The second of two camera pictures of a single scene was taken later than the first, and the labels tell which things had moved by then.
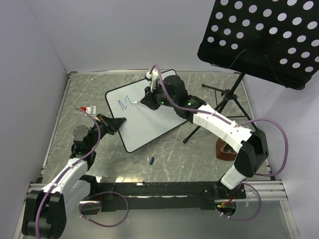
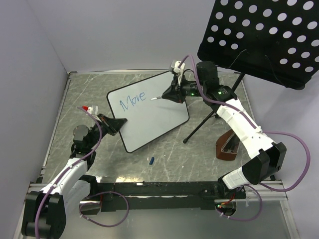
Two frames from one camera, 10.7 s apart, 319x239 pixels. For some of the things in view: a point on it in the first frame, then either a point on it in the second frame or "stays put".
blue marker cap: [151, 161] stays put
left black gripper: [115, 123] stays put
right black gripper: [147, 101] -> [175, 92]
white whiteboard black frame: [142, 125] stays put
